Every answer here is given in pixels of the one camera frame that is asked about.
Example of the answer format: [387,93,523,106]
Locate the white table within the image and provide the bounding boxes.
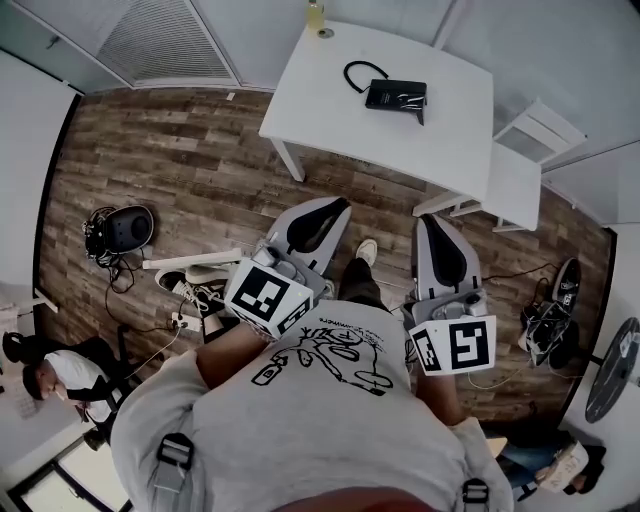
[257,19,496,220]

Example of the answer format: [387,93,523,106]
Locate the cardboard box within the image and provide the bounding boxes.
[534,441,592,495]

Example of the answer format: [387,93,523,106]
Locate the person's left forearm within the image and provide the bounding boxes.
[196,319,274,392]

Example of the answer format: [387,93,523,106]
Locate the white power strip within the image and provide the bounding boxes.
[170,311,204,334]

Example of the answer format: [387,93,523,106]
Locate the person's right forearm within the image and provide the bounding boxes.
[413,368,467,427]

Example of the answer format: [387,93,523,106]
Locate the white desk foot bar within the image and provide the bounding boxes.
[141,248,242,272]

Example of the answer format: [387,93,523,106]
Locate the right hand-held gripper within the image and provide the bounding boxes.
[402,214,497,376]

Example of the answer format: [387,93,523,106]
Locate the louvered panel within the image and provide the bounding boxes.
[96,0,237,87]

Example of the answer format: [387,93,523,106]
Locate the yellow drink bottle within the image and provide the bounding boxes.
[305,0,327,31]

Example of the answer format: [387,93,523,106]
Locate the grey harness strap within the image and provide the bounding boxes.
[460,477,492,507]
[151,431,197,512]

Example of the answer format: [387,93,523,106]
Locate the black cable loops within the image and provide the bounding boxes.
[103,254,147,297]

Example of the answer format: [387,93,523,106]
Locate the long black floor cable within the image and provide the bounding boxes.
[481,261,562,285]

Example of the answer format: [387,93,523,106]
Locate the white shoe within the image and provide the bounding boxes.
[354,238,380,268]

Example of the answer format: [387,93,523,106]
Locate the black helmet with cables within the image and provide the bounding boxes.
[82,203,156,270]

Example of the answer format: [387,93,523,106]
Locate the black sneaker with tangled cables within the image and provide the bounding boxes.
[516,299,582,372]

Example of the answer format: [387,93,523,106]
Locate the black office chair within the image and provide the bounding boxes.
[1,323,147,442]

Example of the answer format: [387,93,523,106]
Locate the black sneaker with white label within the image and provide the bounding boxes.
[551,256,584,312]

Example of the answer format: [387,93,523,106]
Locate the dark trouser leg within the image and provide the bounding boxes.
[336,256,393,313]

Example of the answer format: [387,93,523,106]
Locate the black and white sneaker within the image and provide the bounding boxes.
[154,268,227,312]

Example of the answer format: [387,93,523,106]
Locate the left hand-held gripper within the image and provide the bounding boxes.
[223,197,352,342]

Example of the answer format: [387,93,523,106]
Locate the grey printed t-shirt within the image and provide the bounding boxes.
[109,298,515,512]

